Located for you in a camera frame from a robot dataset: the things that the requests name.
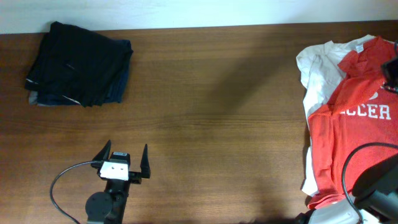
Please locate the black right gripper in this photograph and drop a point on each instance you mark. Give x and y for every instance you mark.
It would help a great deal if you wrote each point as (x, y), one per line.
(390, 71)

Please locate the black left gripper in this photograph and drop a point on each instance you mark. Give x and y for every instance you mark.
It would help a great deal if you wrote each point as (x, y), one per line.
(135, 175)

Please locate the red soccer t-shirt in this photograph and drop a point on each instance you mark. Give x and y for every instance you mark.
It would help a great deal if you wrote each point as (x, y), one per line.
(339, 140)

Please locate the white t-shirt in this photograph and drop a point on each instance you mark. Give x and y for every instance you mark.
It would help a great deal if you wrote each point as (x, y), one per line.
(320, 71)

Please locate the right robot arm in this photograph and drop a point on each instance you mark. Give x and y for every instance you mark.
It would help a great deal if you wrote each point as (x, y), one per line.
(352, 135)

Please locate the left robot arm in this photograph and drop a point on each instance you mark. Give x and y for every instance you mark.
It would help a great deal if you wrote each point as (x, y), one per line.
(109, 205)

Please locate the folded navy blue garment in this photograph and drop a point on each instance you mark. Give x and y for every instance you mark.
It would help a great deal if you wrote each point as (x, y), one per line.
(115, 90)

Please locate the folded black garment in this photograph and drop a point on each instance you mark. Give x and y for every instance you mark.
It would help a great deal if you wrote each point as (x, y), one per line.
(77, 62)

